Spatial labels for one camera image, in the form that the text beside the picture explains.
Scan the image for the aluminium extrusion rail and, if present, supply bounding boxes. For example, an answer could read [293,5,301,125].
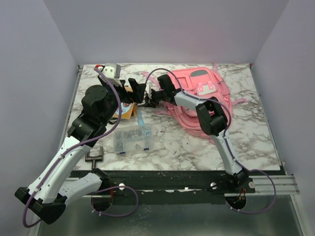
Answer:
[249,175,300,196]

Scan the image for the pink student backpack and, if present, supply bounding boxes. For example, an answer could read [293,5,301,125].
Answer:
[141,61,248,146]

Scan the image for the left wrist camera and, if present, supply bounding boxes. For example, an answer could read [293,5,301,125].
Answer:
[102,63,122,86]

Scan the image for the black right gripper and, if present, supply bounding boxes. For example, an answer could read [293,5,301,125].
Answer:
[144,90,166,109]

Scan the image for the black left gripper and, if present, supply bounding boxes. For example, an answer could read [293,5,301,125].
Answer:
[101,77,146,124]

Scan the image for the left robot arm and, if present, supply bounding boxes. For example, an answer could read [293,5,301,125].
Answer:
[15,78,146,228]

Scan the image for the clear plastic screw organizer box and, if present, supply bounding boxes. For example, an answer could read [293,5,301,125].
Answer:
[113,124,154,154]

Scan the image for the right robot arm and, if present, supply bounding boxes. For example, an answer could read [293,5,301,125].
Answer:
[144,74,249,193]

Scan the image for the black metal clamp bracket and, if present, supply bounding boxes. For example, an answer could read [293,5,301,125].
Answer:
[85,146,104,170]

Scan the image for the light blue eraser stick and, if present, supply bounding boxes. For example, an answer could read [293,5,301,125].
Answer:
[136,109,144,126]

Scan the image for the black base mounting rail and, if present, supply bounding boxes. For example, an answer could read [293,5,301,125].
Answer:
[89,171,255,205]

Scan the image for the orange paperback book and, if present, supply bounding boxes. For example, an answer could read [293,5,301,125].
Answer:
[112,86,137,119]

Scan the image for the pink white mini stapler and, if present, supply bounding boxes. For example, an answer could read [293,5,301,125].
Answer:
[145,84,152,99]

